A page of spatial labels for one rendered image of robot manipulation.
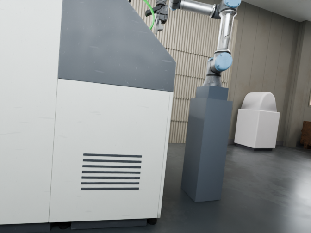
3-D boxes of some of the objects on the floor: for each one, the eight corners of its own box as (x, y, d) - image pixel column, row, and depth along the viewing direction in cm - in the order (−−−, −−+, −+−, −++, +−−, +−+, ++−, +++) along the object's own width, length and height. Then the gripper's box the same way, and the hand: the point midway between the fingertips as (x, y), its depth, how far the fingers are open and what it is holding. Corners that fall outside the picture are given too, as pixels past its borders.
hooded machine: (255, 145, 417) (262, 94, 409) (277, 151, 364) (286, 94, 357) (232, 144, 395) (239, 91, 388) (252, 151, 343) (260, 89, 335)
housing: (47, 236, 88) (67, -81, 79) (-19, 239, 82) (-7, -102, 73) (90, 154, 224) (99, 35, 215) (66, 153, 218) (75, 31, 209)
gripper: (169, 2, 122) (166, 33, 123) (165, 9, 130) (163, 38, 132) (157, -1, 120) (154, 31, 121) (154, 6, 129) (152, 36, 130)
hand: (155, 32), depth 126 cm, fingers closed
